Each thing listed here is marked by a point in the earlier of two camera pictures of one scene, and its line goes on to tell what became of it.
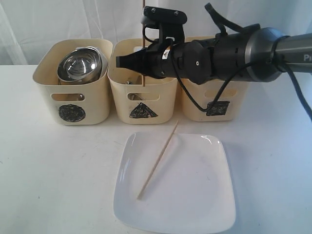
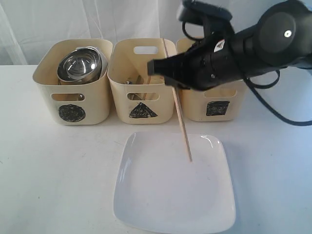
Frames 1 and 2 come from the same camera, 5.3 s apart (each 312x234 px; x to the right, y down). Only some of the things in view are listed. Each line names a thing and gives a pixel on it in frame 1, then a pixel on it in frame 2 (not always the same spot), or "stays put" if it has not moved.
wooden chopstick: (144, 77) -> (145, 93)
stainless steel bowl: (80, 66) stays put
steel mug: (79, 97) stays put
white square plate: (190, 190) stays put
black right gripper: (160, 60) -> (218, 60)
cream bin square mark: (229, 102) stays put
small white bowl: (104, 60) stays put
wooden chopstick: (157, 160) -> (181, 112)
